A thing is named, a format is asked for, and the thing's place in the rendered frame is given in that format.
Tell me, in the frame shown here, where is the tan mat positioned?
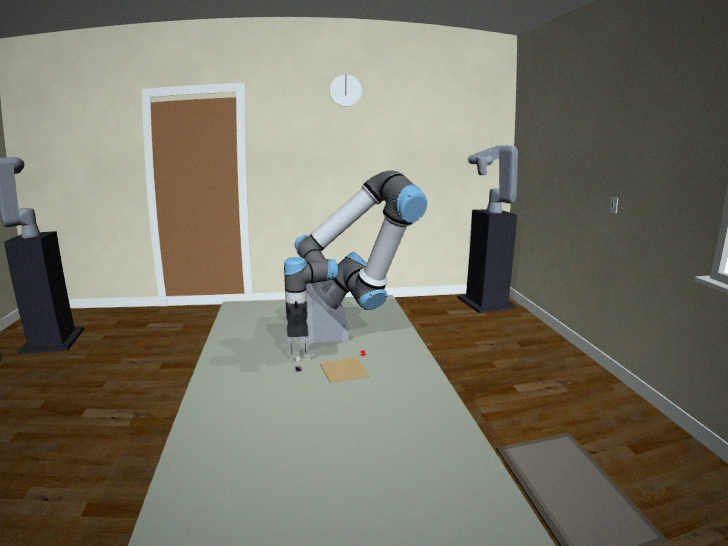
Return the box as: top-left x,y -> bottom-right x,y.
320,357 -> 370,383

